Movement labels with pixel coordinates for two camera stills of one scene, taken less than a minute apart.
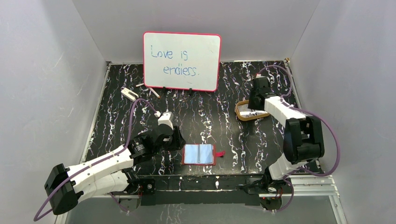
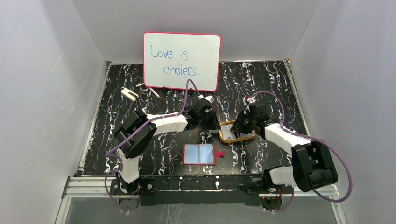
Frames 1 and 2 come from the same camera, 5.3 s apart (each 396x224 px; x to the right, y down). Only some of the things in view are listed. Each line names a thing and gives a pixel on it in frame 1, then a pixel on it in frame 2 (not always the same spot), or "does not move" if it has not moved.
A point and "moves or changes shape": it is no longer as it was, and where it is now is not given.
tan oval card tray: [243, 113] moves or changes shape
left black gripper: [178, 139] → [209, 120]
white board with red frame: [181, 60] does not move
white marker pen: [154, 93] does not move
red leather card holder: [197, 154] does not move
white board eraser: [130, 94] does not move
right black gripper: [251, 104] → [237, 127]
